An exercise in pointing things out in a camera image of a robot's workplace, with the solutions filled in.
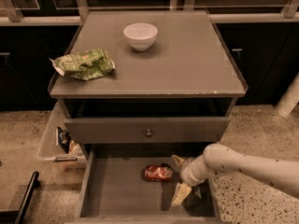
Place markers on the white table leg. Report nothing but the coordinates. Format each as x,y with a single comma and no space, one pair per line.
289,99

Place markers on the grey open middle drawer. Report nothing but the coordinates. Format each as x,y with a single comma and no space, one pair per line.
115,191

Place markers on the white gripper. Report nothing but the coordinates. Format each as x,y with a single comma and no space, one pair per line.
186,172

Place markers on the round metal drawer knob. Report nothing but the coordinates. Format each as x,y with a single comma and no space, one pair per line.
148,133

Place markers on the grey top drawer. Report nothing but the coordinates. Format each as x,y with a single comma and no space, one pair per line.
132,130

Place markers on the green chip bag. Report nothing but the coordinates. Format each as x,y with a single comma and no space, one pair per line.
85,65

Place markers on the black chair frame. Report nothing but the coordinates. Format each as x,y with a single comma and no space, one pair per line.
17,216

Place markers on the white ceramic bowl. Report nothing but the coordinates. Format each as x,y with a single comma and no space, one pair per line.
140,36

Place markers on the red coke can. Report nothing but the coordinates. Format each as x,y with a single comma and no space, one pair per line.
158,173

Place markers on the clear plastic storage bin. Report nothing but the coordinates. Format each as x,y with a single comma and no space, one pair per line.
49,149

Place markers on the dark snack packet in bin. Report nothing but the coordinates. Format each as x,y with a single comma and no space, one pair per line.
63,139

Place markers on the grey wooden cabinet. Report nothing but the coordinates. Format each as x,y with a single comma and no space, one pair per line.
187,72

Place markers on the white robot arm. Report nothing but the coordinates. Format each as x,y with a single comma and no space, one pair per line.
218,160

